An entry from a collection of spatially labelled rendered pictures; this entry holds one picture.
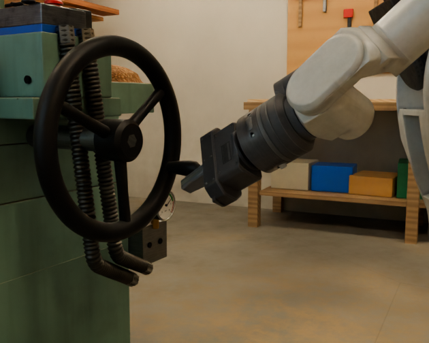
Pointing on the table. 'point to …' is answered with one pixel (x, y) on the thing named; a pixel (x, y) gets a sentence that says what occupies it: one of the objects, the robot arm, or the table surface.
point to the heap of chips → (124, 75)
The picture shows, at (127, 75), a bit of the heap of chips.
